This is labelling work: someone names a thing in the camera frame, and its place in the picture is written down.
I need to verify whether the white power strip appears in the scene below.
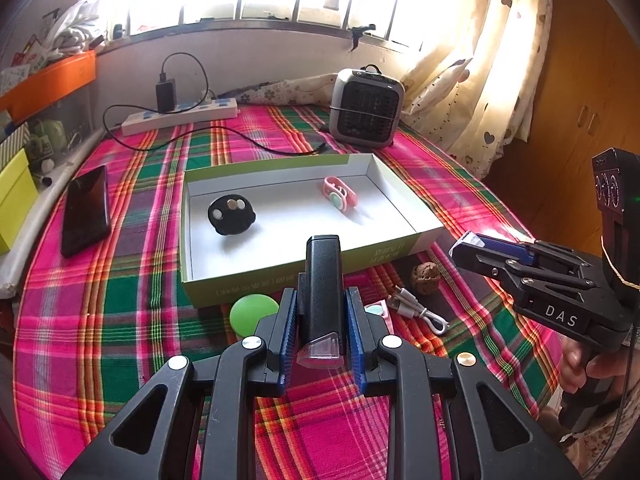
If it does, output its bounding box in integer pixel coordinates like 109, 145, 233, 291
121, 97, 239, 136

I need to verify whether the person's floral clothing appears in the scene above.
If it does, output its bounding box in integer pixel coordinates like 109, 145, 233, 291
575, 410, 640, 480

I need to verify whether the striped gift box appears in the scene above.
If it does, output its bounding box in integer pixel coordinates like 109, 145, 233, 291
0, 122, 31, 166

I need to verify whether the plaid tablecloth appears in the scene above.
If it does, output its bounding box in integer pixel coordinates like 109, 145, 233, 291
12, 102, 566, 480

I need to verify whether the orange tray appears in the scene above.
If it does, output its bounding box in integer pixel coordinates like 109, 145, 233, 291
0, 50, 97, 111

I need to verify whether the person's right hand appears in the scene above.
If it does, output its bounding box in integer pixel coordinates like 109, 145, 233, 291
559, 337, 636, 396

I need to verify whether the cream heart print curtain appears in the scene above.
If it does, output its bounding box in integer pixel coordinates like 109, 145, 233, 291
400, 0, 553, 181

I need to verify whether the black charger plug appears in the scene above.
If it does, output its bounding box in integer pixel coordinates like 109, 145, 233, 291
155, 78, 177, 112

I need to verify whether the white usb cable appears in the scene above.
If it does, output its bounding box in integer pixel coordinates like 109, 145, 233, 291
386, 285, 451, 336

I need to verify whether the yellow-green box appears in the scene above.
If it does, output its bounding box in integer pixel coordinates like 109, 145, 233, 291
0, 150, 38, 255

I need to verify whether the grey portable heater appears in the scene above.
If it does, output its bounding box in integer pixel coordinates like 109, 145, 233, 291
328, 65, 406, 148

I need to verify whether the brown walnut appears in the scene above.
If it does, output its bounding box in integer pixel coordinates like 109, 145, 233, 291
411, 262, 440, 292

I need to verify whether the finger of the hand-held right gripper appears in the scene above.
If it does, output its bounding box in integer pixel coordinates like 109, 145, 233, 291
462, 231, 590, 268
449, 240, 591, 307

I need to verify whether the black smartphone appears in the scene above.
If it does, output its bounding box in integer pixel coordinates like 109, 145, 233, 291
60, 164, 112, 258

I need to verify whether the black round disc with buttons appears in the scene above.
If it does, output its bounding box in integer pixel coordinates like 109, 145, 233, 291
207, 194, 257, 236

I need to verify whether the white plastic bag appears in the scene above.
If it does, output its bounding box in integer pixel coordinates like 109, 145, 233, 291
47, 0, 108, 56

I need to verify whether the wooden wardrobe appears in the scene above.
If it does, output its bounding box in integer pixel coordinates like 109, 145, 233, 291
480, 0, 640, 271

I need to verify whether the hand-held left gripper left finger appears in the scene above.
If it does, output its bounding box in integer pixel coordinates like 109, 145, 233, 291
60, 287, 301, 480

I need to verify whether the black window latch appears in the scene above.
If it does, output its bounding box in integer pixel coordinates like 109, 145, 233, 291
348, 24, 377, 52

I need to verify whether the green and white cardboard box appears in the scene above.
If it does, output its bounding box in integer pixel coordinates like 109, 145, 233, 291
179, 152, 445, 307

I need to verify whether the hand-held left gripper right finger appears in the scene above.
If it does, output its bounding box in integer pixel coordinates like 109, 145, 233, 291
344, 287, 583, 480

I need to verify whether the green mushroom-shaped knob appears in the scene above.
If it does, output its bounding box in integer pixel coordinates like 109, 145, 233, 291
229, 294, 280, 337

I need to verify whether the black bike light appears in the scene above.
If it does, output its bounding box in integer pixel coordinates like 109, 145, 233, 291
296, 235, 347, 372

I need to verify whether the floral pillow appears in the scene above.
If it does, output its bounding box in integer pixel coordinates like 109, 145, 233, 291
220, 74, 341, 107

